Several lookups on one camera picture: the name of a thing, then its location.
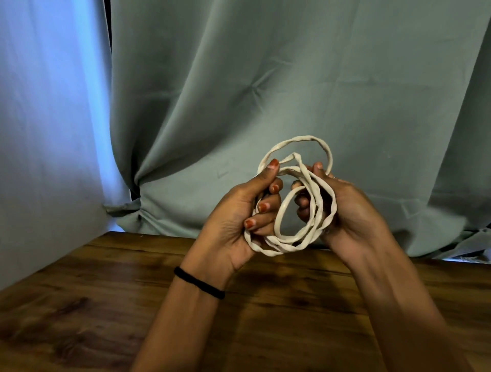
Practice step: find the person's right hand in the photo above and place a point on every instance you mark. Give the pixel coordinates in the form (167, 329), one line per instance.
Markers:
(353, 214)

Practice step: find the person's left hand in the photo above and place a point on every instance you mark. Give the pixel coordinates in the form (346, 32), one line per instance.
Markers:
(226, 230)

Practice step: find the person's right thumb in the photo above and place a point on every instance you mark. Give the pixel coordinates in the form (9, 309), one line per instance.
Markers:
(319, 171)

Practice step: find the person's left little finger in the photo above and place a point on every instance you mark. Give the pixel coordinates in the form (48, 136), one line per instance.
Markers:
(264, 231)

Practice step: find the person's left thumb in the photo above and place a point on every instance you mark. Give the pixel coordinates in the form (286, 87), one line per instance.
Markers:
(261, 176)

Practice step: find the person's left middle finger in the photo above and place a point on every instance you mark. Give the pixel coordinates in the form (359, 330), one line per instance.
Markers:
(270, 203)

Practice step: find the person's left forearm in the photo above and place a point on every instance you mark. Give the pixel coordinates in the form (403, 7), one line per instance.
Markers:
(180, 325)

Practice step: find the person's right forearm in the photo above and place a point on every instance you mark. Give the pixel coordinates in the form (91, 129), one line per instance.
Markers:
(402, 306)

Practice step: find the grey-green curtain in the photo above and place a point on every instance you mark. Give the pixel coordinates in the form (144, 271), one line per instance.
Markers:
(268, 76)

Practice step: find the light blue curtain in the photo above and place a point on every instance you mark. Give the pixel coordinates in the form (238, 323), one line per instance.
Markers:
(46, 134)

